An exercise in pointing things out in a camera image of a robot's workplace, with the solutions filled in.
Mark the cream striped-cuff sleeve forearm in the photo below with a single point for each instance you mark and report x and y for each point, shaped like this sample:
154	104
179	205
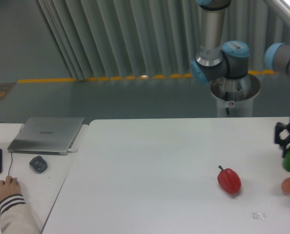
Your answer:
16	216

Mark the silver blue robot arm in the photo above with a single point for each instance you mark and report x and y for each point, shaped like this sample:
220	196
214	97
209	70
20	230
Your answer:
225	66

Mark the red bell pepper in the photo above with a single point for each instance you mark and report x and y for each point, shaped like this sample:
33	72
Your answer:
229	180

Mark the person's right hand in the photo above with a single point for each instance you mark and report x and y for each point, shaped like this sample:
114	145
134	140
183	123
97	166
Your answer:
7	191

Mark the brown egg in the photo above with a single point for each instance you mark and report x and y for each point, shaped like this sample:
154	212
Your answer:
285	185

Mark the small clear tape label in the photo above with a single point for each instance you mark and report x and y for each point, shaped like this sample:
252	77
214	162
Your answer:
258	215

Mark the grey pleated curtain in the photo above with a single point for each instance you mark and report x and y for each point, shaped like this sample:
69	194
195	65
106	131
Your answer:
122	38

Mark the white laptop plug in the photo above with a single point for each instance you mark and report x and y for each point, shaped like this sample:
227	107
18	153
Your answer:
72	150

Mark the closed silver laptop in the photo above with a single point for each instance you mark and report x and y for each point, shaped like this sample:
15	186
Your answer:
47	135

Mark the small black gadget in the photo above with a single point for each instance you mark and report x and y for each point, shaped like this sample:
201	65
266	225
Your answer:
38	164

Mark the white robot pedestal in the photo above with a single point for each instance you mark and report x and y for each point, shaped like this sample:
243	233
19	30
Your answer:
235	97

